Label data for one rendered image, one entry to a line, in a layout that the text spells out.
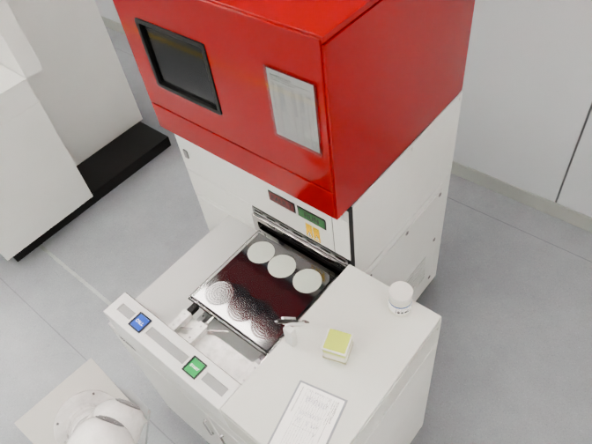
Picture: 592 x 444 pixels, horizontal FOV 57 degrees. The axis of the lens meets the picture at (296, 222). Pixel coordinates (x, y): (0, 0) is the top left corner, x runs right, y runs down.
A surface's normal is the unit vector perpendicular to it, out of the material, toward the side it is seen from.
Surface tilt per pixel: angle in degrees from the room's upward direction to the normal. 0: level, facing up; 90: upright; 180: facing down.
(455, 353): 0
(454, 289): 0
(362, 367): 0
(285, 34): 90
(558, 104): 90
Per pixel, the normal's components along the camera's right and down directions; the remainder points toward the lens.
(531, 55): -0.63, 0.63
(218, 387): -0.11, -0.65
